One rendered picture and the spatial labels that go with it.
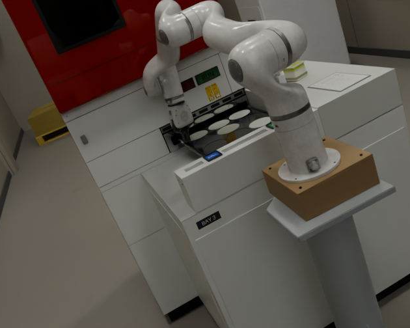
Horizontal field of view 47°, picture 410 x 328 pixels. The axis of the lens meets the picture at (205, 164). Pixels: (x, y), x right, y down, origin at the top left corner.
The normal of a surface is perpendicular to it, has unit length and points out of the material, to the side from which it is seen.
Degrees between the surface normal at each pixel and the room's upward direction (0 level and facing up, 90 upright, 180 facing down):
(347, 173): 90
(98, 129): 90
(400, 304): 0
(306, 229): 0
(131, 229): 90
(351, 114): 90
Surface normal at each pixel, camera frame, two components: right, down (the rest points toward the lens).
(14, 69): 0.29, 0.27
